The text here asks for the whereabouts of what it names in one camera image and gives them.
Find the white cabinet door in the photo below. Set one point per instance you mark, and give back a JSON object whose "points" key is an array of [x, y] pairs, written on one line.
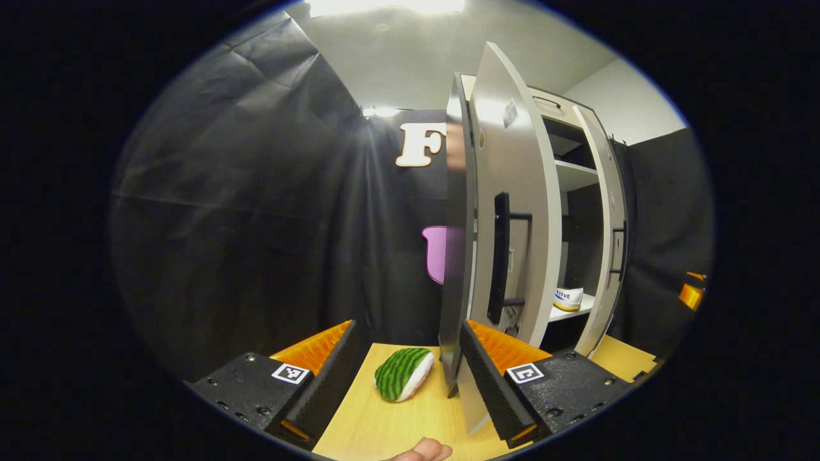
{"points": [[519, 160], [605, 192]]}

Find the green watermelon plush toy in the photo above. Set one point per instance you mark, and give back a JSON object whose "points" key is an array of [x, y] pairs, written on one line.
{"points": [[400, 374]]}

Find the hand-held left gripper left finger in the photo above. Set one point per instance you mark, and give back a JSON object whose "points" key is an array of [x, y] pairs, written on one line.
{"points": [[327, 390]]}

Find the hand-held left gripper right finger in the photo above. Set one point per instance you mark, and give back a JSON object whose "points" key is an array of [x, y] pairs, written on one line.
{"points": [[490, 384]]}

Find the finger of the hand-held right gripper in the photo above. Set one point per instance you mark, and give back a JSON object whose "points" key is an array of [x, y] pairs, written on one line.
{"points": [[696, 276], [691, 296]]}

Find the white cabinet drawer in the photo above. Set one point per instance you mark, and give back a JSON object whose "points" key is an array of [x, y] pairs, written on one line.
{"points": [[564, 109]]}

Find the ceiling light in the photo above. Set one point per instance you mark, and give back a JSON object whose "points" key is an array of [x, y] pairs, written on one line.
{"points": [[384, 6]]}

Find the white grey shoe cabinet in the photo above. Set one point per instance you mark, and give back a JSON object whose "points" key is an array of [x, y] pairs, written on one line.
{"points": [[458, 307]]}

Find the black backdrop cloth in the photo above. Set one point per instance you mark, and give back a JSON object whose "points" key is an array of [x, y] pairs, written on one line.
{"points": [[243, 224], [666, 224]]}

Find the white shoe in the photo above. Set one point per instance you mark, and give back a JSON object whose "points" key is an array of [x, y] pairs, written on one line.
{"points": [[568, 299]]}

